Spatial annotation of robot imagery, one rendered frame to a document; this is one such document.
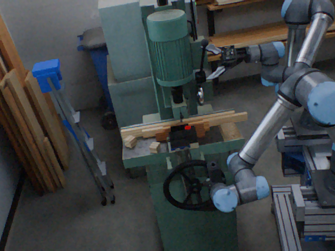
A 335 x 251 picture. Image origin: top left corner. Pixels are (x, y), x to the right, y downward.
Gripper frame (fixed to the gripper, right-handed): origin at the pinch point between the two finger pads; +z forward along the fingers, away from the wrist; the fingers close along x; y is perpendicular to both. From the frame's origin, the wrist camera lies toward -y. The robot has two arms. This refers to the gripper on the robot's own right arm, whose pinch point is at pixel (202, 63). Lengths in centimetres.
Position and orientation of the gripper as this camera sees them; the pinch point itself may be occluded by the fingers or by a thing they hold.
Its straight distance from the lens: 161.9
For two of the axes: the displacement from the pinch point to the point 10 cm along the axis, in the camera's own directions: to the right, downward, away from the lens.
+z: -9.9, 1.6, 0.0
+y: -0.3, -2.0, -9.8
